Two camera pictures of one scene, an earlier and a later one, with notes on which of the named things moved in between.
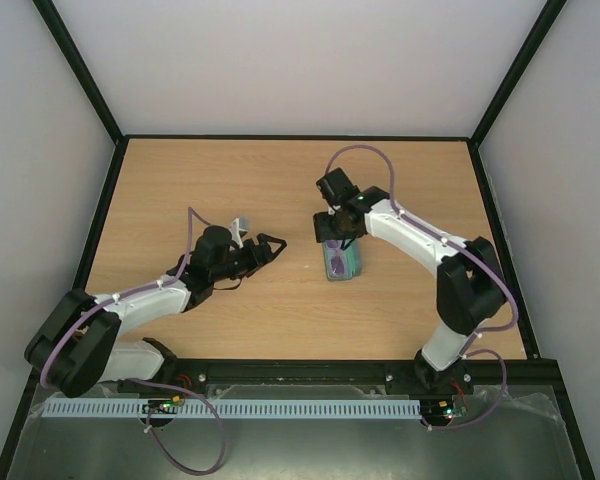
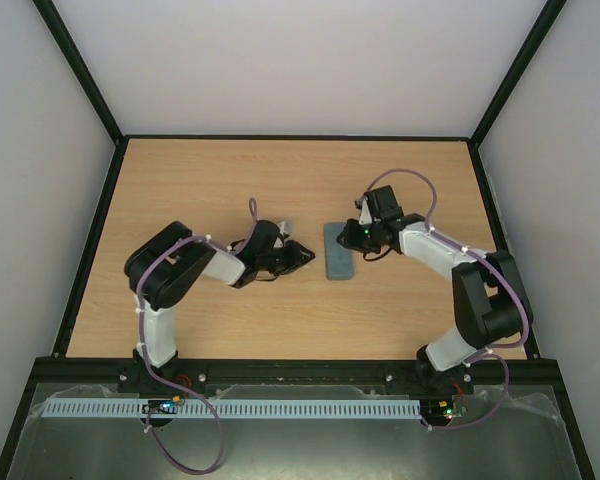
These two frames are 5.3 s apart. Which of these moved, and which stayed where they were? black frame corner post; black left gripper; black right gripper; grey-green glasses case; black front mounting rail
Moved: black right gripper; grey-green glasses case; black left gripper
Stayed: black front mounting rail; black frame corner post
